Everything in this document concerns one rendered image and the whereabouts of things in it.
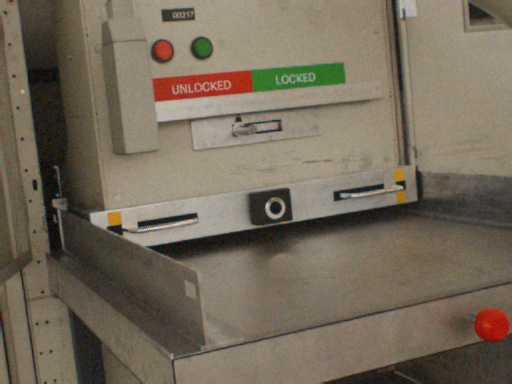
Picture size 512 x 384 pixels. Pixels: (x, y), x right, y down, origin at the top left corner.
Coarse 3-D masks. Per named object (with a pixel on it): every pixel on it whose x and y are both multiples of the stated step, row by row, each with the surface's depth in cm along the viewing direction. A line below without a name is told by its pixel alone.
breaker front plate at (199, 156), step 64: (192, 0) 116; (256, 0) 120; (320, 0) 124; (192, 64) 117; (256, 64) 121; (384, 64) 130; (192, 128) 117; (320, 128) 126; (384, 128) 130; (128, 192) 114; (192, 192) 118
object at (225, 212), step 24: (408, 168) 131; (240, 192) 120; (312, 192) 125; (336, 192) 126; (408, 192) 132; (96, 216) 112; (144, 216) 114; (168, 216) 116; (216, 216) 119; (240, 216) 120; (312, 216) 125; (144, 240) 114; (168, 240) 116
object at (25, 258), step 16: (0, 16) 125; (0, 32) 124; (16, 144) 126; (16, 160) 125; (0, 176) 125; (0, 192) 125; (0, 208) 124; (0, 224) 123; (0, 240) 122; (0, 256) 121; (32, 256) 129; (0, 272) 111; (16, 272) 119
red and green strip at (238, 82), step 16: (320, 64) 125; (336, 64) 126; (160, 80) 115; (176, 80) 116; (192, 80) 117; (208, 80) 118; (224, 80) 119; (240, 80) 120; (256, 80) 121; (272, 80) 122; (288, 80) 123; (304, 80) 124; (320, 80) 125; (336, 80) 126; (160, 96) 115; (176, 96) 116; (192, 96) 117; (208, 96) 118
